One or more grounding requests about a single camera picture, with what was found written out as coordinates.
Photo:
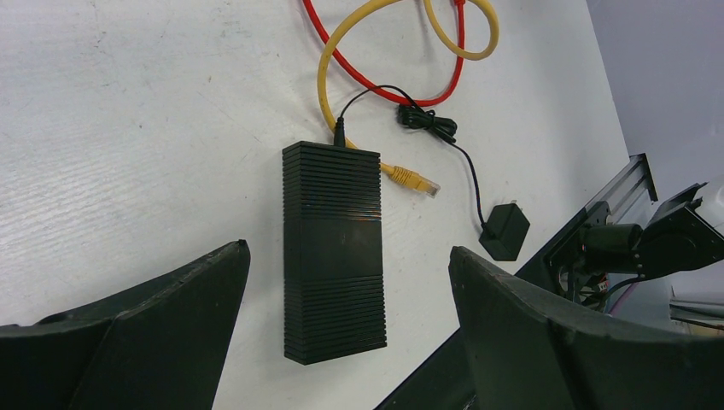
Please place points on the small black wall plug adapter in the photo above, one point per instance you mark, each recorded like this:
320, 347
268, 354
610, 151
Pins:
504, 232

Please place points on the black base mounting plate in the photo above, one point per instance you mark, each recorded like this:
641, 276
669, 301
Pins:
506, 353

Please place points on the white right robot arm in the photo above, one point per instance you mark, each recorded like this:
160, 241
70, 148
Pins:
684, 234

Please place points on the black ribbed power adapter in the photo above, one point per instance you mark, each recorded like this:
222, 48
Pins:
334, 303

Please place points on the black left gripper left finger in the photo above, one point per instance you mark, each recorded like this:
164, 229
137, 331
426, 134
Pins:
160, 344

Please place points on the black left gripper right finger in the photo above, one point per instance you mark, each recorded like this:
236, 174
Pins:
632, 366

